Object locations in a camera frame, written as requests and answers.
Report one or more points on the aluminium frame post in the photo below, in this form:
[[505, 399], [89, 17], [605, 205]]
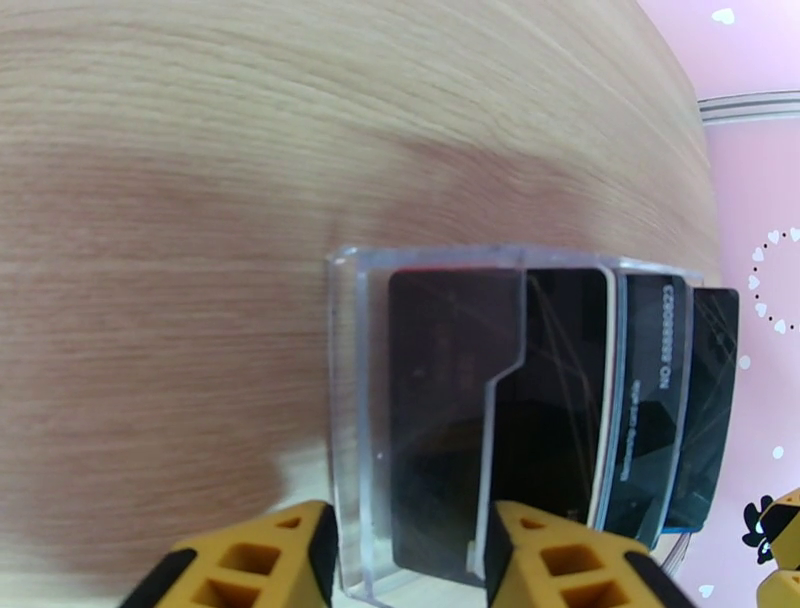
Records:
[[750, 107]]

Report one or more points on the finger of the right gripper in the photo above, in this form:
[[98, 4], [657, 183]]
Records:
[[781, 590], [784, 531]]

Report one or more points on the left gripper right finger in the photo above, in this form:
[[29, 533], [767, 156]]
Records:
[[562, 562]]

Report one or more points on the black card with serial number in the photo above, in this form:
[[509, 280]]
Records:
[[650, 387]]

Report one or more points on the clear acrylic card stand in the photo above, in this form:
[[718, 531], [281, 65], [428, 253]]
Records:
[[347, 406]]

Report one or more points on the plain black card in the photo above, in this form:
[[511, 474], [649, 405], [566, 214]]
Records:
[[437, 375]]

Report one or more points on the black card with line pattern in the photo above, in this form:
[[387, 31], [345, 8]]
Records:
[[712, 387]]

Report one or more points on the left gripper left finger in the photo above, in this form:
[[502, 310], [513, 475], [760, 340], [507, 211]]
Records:
[[250, 562]]

